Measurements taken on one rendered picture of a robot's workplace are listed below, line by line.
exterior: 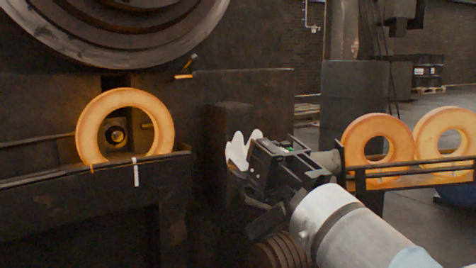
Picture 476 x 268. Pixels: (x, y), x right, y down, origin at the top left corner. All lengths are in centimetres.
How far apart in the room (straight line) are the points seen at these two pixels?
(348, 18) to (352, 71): 174
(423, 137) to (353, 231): 49
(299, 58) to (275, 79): 812
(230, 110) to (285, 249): 31
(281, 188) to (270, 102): 49
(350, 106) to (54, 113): 275
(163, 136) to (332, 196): 41
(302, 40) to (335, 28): 414
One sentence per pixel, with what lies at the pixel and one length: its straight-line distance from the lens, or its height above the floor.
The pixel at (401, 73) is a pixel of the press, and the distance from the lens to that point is 857.
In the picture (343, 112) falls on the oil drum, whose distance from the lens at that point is 327.
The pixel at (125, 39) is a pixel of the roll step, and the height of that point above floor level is 93.
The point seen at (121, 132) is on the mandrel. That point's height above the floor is 74.
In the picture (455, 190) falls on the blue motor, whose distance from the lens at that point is 252.
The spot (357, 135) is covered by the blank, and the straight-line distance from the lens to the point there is 83.
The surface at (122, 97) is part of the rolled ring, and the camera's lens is 72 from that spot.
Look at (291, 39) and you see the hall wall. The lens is 894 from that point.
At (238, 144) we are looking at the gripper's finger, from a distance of 58.
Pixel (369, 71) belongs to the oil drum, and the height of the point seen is 79.
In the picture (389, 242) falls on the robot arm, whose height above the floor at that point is 72.
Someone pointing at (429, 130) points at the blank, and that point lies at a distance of 88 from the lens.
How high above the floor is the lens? 90
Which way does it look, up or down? 11 degrees down
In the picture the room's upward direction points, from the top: straight up
